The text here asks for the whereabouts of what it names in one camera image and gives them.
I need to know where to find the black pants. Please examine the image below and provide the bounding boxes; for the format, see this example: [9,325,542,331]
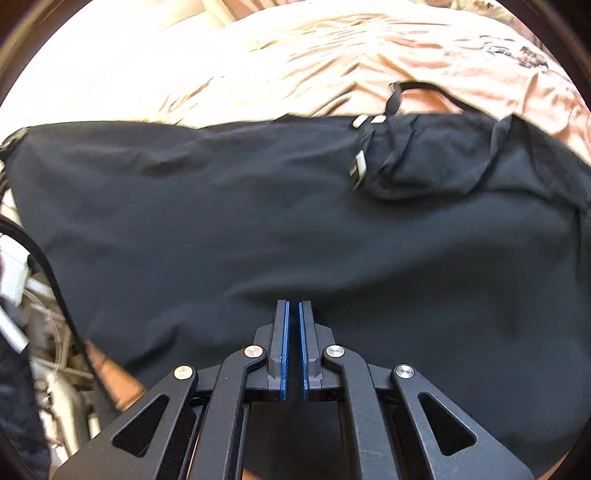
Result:
[2,80,591,480]

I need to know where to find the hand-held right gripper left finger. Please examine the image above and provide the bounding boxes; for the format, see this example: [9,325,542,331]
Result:
[53,300,291,480]

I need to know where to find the thick black cable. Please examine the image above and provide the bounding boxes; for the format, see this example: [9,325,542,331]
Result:
[0,217,116,416]

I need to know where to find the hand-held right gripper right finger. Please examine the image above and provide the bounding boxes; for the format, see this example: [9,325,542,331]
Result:
[299,300,536,480]

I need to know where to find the white duvet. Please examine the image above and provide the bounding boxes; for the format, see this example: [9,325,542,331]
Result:
[9,0,259,130]

